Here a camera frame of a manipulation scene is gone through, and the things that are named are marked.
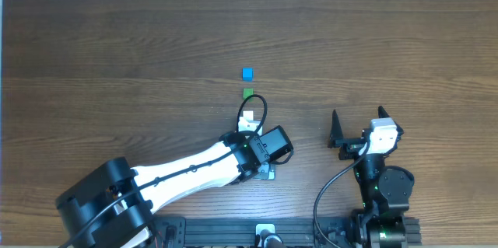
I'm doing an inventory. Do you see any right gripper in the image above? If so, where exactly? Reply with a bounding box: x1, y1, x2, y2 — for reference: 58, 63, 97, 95
328, 106, 405, 161

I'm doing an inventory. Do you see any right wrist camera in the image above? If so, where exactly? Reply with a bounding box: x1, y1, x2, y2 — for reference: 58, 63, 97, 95
365, 117, 400, 155

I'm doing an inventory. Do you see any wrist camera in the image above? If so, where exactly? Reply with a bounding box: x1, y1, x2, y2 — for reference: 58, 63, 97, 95
237, 117, 264, 136
365, 117, 400, 155

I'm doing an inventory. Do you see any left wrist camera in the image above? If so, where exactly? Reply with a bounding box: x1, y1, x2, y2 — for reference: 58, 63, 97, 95
237, 117, 264, 136

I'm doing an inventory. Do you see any mounting rail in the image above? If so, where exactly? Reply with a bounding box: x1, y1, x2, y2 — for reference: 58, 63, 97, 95
153, 216, 423, 248

